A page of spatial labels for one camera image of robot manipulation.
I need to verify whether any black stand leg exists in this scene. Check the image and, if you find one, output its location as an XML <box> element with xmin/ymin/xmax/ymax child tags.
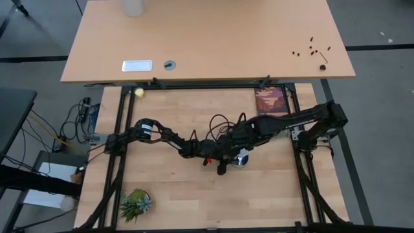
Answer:
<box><xmin>11</xmin><ymin>0</ymin><xmax>29</xmax><ymax>16</ymax></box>

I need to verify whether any potted succulent plant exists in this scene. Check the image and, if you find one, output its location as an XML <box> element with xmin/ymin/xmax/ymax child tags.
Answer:
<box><xmin>118</xmin><ymin>188</ymin><xmax>153</xmax><ymax>224</ymax></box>

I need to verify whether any white paper sheet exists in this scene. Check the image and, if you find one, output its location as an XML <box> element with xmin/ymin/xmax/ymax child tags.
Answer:
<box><xmin>23</xmin><ymin>161</ymin><xmax>78</xmax><ymax>210</ymax></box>

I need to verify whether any black equipment cart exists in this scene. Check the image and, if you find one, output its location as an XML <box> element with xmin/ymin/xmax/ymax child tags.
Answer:
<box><xmin>0</xmin><ymin>150</ymin><xmax>87</xmax><ymax>233</ymax></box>

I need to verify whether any black aluminium frame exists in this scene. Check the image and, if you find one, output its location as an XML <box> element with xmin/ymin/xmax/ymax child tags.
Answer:
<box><xmin>76</xmin><ymin>82</ymin><xmax>353</xmax><ymax>233</ymax></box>

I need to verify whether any light brown wooden desk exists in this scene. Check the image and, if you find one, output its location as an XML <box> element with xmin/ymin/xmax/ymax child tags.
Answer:
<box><xmin>60</xmin><ymin>0</ymin><xmax>356</xmax><ymax>84</ymax></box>

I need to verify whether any black clamp lever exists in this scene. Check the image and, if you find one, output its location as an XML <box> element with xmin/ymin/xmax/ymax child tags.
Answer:
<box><xmin>151</xmin><ymin>76</ymin><xmax>166</xmax><ymax>90</ymax></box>
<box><xmin>257</xmin><ymin>74</ymin><xmax>271</xmax><ymax>89</ymax></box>

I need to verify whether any silver desk plate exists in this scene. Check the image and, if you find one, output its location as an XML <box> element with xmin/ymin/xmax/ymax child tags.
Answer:
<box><xmin>121</xmin><ymin>60</ymin><xmax>153</xmax><ymax>72</ymax></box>

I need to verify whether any black power brick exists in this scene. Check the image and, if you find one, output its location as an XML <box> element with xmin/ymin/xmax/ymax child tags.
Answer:
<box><xmin>51</xmin><ymin>137</ymin><xmax>65</xmax><ymax>153</ymax></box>

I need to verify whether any book with sunset cover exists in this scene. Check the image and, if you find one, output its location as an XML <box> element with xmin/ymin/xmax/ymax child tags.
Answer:
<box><xmin>254</xmin><ymin>86</ymin><xmax>290</xmax><ymax>117</ymax></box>

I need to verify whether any black lamp power cord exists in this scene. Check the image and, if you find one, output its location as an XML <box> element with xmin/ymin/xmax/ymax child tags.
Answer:
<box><xmin>206</xmin><ymin>112</ymin><xmax>246</xmax><ymax>143</ymax></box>

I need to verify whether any black side desk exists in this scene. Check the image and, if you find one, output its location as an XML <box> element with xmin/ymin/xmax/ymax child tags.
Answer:
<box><xmin>0</xmin><ymin>87</ymin><xmax>38</xmax><ymax>156</ymax></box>

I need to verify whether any translucent plastic cup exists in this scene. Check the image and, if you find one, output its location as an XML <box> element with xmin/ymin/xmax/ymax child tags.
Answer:
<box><xmin>60</xmin><ymin>195</ymin><xmax>76</xmax><ymax>212</ymax></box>

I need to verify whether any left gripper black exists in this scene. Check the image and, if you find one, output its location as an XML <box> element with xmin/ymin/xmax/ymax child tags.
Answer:
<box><xmin>190</xmin><ymin>140</ymin><xmax>229</xmax><ymax>176</ymax></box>

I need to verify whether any white cup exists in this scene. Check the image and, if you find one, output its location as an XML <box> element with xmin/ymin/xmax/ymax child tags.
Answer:
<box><xmin>120</xmin><ymin>0</ymin><xmax>146</xmax><ymax>17</ymax></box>

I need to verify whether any black power strip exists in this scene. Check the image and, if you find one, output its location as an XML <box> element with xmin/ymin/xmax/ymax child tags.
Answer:
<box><xmin>78</xmin><ymin>96</ymin><xmax>92</xmax><ymax>122</ymax></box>

